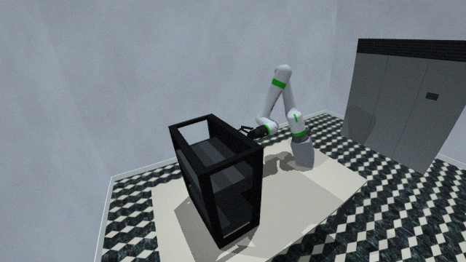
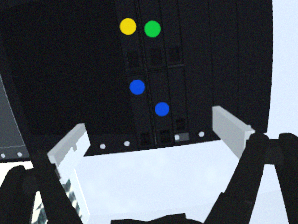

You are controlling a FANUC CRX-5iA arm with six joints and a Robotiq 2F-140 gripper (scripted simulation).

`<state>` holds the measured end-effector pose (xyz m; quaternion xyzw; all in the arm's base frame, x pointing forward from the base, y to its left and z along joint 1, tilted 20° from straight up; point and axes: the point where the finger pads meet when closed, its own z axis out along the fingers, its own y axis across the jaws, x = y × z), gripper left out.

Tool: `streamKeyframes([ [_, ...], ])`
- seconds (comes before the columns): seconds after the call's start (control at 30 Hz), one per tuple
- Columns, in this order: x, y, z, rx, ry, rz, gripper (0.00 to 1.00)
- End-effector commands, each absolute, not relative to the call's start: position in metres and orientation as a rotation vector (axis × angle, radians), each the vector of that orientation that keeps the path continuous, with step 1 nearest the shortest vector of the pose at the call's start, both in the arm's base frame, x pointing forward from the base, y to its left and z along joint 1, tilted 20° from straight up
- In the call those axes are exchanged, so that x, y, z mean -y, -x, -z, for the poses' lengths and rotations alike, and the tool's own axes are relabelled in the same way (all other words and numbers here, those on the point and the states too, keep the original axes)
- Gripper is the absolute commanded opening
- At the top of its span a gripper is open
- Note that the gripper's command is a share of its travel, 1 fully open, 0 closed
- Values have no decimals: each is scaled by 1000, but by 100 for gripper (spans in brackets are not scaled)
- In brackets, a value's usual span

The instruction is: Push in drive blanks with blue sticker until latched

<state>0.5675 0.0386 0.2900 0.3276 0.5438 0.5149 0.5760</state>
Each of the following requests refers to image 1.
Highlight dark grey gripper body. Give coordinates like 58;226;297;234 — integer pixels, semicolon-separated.
247;128;262;140

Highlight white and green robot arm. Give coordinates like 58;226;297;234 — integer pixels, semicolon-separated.
256;65;314;143

